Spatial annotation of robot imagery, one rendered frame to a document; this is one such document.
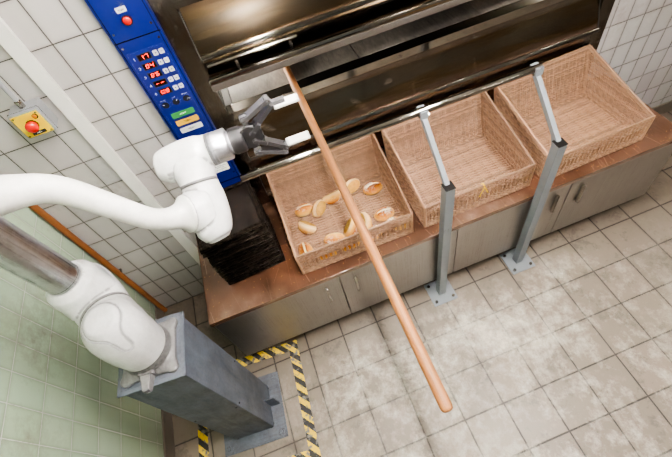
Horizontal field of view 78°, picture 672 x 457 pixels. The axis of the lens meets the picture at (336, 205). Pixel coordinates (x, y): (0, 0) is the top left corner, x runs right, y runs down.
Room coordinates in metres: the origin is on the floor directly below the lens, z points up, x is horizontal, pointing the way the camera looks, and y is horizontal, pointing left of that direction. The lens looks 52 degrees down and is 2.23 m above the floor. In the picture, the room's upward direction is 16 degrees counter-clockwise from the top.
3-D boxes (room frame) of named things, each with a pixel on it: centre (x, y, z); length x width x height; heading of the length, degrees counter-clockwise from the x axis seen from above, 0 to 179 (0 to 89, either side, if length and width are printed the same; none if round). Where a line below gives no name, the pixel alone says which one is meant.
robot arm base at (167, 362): (0.57, 0.70, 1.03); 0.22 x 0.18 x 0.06; 3
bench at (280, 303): (1.24, -0.49, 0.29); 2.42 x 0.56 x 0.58; 97
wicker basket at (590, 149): (1.35, -1.22, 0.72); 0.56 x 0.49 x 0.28; 98
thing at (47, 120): (1.32, 0.92, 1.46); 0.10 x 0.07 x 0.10; 97
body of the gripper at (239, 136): (0.89, 0.19, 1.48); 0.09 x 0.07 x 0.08; 96
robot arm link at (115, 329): (0.60, 0.71, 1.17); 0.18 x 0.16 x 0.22; 35
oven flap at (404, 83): (1.54, -0.57, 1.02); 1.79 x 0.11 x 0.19; 97
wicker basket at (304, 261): (1.21, -0.02, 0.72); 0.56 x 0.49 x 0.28; 96
